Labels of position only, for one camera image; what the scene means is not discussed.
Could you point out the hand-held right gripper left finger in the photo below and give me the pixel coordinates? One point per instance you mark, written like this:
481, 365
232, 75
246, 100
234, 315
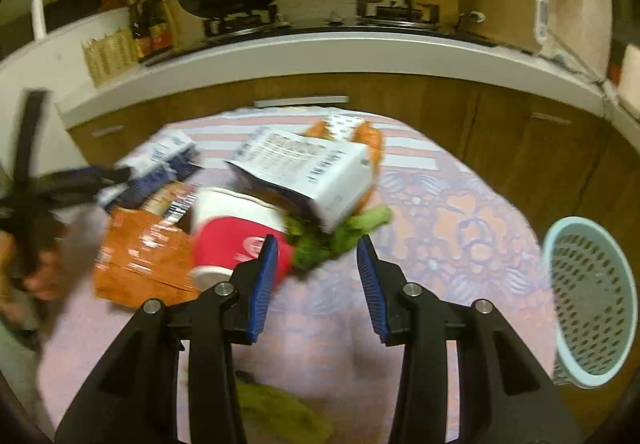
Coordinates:
262, 284

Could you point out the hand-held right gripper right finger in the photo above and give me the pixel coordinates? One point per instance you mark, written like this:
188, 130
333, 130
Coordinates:
370, 284

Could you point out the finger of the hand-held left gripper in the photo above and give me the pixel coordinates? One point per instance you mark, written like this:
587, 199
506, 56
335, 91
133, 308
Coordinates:
85, 180

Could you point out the green leafy vegetable stalk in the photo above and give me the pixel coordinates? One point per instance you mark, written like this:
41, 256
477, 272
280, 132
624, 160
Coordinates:
350, 229

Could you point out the blue and white box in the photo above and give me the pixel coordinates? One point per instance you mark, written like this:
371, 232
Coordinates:
155, 163

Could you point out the light blue perforated basket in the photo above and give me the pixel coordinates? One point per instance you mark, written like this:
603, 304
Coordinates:
590, 294

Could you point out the person's left hand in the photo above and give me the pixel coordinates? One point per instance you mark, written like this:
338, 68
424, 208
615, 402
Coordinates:
45, 276

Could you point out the red paper cup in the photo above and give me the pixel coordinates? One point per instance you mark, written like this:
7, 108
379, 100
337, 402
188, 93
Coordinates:
225, 239

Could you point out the orange snack packet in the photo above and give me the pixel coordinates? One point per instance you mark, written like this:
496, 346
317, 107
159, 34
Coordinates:
140, 254

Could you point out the pink floral printed tablecloth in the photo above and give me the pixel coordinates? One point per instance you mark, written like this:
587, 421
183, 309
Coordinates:
450, 224

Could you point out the woven basket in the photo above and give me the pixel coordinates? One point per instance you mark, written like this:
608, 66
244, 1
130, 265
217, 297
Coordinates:
110, 56

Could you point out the dull green vegetable leaf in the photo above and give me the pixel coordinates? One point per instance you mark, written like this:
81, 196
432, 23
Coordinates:
280, 409

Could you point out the white printed carton box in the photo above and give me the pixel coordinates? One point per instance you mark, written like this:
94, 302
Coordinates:
310, 163

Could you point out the orange wrapper with white label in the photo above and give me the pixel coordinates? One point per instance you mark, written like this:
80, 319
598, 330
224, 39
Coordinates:
372, 143

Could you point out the white plastic board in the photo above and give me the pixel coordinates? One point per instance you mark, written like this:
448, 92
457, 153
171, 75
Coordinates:
39, 16

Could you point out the wooden cabinet with white countertop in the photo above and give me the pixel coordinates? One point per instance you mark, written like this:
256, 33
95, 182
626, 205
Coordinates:
425, 98

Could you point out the gas stove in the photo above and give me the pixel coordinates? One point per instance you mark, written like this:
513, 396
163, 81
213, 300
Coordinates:
325, 31

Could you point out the small white knob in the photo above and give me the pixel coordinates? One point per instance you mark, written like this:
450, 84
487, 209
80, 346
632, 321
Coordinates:
334, 16

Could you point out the white upright kitchen device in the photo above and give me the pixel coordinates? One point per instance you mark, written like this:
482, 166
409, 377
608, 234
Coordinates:
541, 23

